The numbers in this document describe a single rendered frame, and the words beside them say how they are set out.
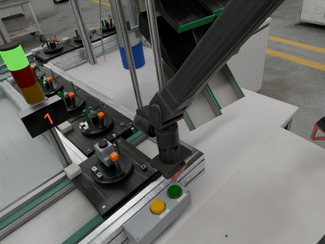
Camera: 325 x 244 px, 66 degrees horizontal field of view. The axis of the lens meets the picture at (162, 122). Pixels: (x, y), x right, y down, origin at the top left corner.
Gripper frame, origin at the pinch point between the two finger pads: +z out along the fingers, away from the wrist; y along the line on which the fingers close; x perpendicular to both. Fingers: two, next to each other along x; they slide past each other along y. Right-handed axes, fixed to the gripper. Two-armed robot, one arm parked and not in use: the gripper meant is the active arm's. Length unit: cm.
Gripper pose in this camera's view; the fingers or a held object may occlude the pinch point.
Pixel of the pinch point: (173, 178)
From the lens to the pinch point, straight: 74.1
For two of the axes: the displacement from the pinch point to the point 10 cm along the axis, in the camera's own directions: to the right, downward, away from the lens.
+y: -7.2, 5.0, -4.9
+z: 1.2, 7.8, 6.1
